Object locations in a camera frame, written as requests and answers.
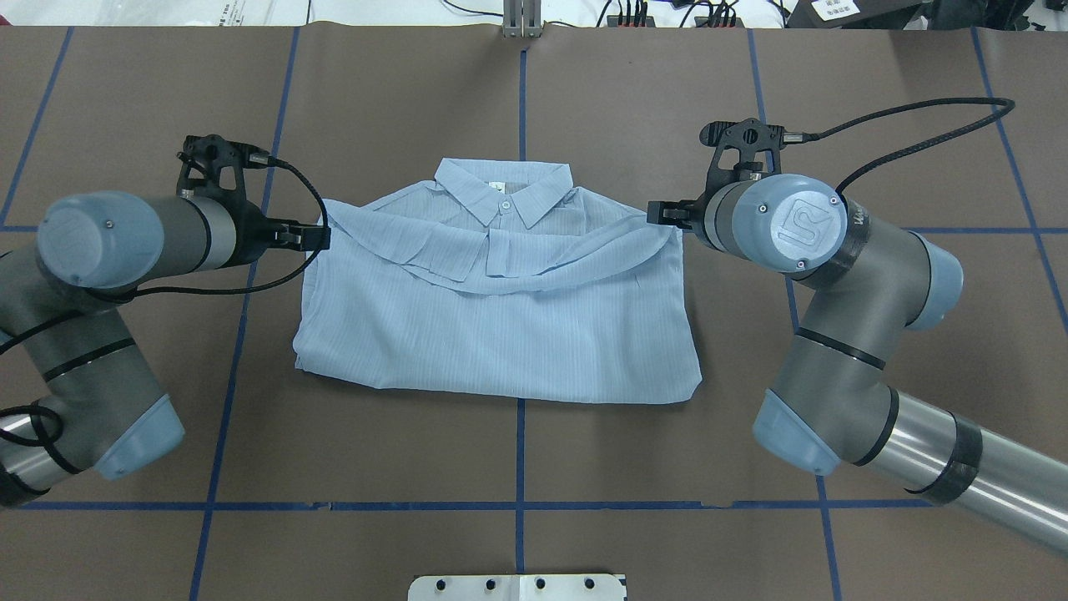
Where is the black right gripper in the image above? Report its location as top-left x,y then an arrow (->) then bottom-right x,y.
647,190 -> 723,248

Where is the aluminium frame post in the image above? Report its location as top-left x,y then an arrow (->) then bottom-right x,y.
502,0 -> 544,38

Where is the black power strip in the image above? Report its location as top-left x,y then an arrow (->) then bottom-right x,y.
599,5 -> 745,29

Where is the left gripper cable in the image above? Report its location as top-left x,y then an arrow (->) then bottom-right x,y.
83,155 -> 331,303

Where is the light blue striped shirt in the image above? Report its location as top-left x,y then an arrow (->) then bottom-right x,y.
290,159 -> 702,406

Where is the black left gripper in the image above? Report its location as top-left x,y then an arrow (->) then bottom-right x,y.
225,200 -> 332,266

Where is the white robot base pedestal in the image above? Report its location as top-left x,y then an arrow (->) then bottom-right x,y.
407,573 -> 629,600

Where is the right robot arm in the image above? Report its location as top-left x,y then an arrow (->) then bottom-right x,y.
646,174 -> 1067,555

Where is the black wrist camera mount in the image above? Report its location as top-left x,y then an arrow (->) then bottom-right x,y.
698,118 -> 788,197

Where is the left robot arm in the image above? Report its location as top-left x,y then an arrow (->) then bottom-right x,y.
3,190 -> 330,508

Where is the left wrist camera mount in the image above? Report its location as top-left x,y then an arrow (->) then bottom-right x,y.
175,135 -> 274,206

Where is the black box with label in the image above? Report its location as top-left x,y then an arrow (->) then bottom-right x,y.
785,1 -> 935,30

